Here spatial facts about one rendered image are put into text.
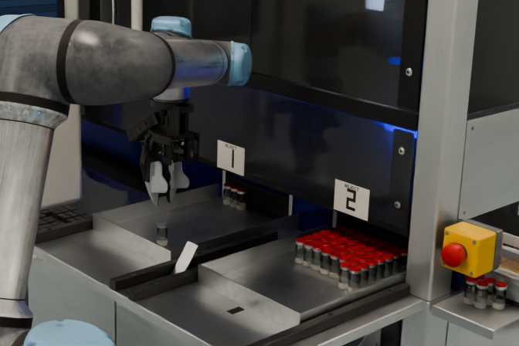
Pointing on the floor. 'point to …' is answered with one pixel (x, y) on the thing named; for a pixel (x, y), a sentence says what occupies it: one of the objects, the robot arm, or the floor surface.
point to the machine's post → (440, 138)
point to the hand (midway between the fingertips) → (161, 196)
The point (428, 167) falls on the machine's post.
